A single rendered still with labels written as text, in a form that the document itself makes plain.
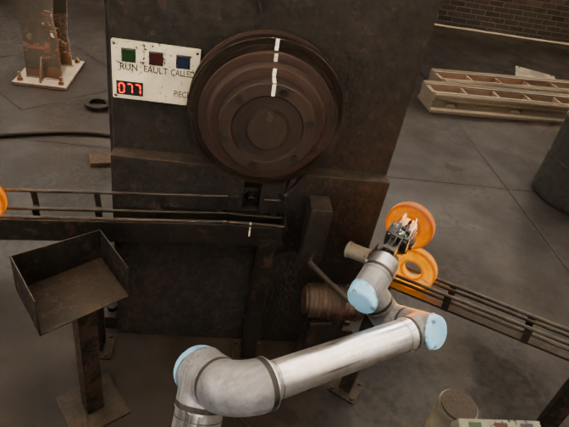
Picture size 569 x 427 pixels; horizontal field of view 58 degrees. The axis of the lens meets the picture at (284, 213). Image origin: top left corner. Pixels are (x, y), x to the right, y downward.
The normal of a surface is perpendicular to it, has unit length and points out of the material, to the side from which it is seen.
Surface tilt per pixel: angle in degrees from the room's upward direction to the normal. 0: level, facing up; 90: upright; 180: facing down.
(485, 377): 0
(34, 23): 90
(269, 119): 90
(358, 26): 90
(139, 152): 0
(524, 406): 0
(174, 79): 90
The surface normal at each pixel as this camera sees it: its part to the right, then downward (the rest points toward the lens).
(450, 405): 0.15, -0.80
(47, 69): 0.06, 0.59
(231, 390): -0.15, -0.21
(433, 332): 0.62, 0.04
